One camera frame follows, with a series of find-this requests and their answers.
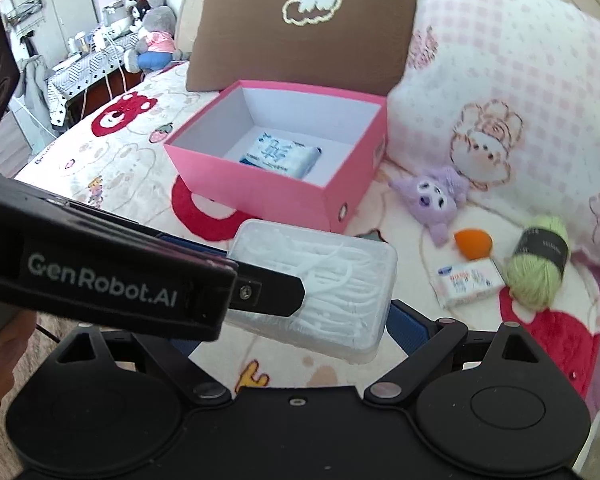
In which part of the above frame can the small white tissue pack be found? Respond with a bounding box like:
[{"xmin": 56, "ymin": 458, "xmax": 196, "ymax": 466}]
[{"xmin": 431, "ymin": 258, "xmax": 505, "ymax": 309}]

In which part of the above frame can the orange makeup sponge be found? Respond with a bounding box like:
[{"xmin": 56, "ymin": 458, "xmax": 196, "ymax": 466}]
[{"xmin": 454, "ymin": 229, "xmax": 493, "ymax": 261}]

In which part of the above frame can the blue wet wipes pack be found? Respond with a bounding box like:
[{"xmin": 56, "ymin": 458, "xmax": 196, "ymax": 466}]
[{"xmin": 240, "ymin": 132, "xmax": 322, "ymax": 179}]

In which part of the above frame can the left hand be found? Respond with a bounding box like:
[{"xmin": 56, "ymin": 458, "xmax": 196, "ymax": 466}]
[{"xmin": 0, "ymin": 310, "xmax": 38, "ymax": 407}]

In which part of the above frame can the green yarn ball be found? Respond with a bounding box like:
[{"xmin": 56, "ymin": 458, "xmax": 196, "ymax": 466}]
[{"xmin": 504, "ymin": 216, "xmax": 571, "ymax": 312}]

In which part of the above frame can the purple plush toy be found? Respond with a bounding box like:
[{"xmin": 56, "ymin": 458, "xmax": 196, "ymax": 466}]
[{"xmin": 389, "ymin": 166, "xmax": 469, "ymax": 247}]

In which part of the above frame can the pink cardboard box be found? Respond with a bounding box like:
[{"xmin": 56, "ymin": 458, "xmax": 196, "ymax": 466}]
[{"xmin": 164, "ymin": 80, "xmax": 387, "ymax": 233}]

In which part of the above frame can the bedside table with cloth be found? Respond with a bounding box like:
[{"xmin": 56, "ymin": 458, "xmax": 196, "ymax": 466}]
[{"xmin": 47, "ymin": 32, "xmax": 138, "ymax": 128}]

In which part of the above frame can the grey plush doll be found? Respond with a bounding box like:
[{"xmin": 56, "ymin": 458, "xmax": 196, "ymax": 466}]
[{"xmin": 123, "ymin": 0, "xmax": 189, "ymax": 74}]

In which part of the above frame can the pink checkered pillow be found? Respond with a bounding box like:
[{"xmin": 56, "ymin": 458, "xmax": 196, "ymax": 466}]
[{"xmin": 388, "ymin": 0, "xmax": 600, "ymax": 260}]

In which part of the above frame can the brown pillow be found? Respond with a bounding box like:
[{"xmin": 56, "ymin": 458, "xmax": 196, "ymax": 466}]
[{"xmin": 186, "ymin": 0, "xmax": 416, "ymax": 96}]

